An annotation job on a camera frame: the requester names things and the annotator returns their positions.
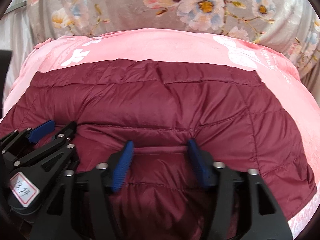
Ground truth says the white satin curtain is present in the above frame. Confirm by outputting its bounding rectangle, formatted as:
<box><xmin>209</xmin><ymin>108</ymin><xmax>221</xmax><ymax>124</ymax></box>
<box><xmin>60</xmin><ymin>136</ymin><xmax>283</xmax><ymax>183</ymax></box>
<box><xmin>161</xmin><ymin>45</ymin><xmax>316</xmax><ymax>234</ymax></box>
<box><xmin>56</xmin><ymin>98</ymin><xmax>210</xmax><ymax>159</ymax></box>
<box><xmin>0</xmin><ymin>0</ymin><xmax>38</xmax><ymax>100</ymax></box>

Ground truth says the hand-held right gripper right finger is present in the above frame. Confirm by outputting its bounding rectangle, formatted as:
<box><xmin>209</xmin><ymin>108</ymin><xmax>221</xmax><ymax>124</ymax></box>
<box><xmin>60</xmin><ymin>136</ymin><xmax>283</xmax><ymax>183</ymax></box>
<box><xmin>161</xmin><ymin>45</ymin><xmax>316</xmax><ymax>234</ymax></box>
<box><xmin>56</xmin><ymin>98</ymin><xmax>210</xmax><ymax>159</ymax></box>
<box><xmin>187</xmin><ymin>139</ymin><xmax>293</xmax><ymax>240</ymax></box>

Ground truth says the metal rail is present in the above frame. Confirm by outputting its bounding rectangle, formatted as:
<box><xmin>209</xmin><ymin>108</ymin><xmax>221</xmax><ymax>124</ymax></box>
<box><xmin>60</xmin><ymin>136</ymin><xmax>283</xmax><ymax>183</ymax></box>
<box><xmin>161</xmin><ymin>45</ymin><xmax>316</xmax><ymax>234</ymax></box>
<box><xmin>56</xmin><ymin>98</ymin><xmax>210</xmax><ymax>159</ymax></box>
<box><xmin>4</xmin><ymin>1</ymin><xmax>27</xmax><ymax>13</ymax></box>

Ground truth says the pink printed blanket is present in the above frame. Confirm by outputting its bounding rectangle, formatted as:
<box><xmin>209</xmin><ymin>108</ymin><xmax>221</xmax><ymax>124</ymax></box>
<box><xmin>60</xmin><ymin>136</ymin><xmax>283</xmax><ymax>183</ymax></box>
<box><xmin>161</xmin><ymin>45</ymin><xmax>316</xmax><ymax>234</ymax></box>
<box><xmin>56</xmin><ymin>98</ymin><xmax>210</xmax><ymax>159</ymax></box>
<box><xmin>2</xmin><ymin>27</ymin><xmax>320</xmax><ymax>240</ymax></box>

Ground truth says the grey floral quilt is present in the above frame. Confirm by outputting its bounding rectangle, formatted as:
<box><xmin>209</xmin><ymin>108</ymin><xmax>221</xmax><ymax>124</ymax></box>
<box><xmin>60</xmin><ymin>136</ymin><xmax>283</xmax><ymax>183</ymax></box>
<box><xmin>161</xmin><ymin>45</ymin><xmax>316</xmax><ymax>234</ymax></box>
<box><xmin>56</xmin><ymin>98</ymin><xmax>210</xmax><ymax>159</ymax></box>
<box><xmin>26</xmin><ymin>0</ymin><xmax>320</xmax><ymax>80</ymax></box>

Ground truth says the maroon puffer jacket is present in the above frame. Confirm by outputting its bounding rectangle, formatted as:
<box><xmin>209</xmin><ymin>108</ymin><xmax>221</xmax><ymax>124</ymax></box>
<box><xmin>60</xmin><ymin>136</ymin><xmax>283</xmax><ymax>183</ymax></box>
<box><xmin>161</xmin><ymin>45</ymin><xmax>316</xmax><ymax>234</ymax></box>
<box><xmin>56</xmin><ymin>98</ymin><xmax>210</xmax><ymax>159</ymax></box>
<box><xmin>0</xmin><ymin>58</ymin><xmax>316</xmax><ymax>240</ymax></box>

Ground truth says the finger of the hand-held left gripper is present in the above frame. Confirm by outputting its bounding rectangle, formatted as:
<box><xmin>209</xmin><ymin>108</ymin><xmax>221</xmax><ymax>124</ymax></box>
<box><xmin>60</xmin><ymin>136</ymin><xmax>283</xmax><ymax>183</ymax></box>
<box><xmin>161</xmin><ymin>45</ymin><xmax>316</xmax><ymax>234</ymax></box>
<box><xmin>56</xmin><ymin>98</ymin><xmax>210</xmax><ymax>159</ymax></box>
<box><xmin>0</xmin><ymin>119</ymin><xmax>56</xmax><ymax>157</ymax></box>
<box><xmin>12</xmin><ymin>121</ymin><xmax>81</xmax><ymax>177</ymax></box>

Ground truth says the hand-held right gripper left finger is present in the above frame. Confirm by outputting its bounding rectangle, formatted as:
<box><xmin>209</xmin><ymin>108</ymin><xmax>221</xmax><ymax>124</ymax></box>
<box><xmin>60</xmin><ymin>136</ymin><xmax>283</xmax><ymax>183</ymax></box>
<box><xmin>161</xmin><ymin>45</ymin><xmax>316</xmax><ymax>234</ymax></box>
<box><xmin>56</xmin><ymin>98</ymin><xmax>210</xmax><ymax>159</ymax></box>
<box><xmin>27</xmin><ymin>141</ymin><xmax>135</xmax><ymax>240</ymax></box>

